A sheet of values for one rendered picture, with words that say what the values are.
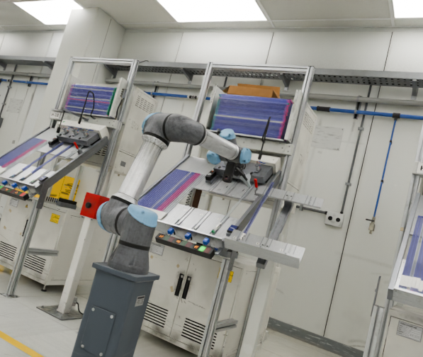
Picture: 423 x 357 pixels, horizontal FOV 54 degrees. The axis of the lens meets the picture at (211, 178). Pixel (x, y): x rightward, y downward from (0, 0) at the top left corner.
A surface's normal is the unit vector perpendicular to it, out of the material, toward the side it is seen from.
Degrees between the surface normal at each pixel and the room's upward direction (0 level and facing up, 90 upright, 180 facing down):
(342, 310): 90
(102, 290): 90
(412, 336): 90
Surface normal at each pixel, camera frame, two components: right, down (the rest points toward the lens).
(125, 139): 0.85, 0.18
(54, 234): -0.46, -0.21
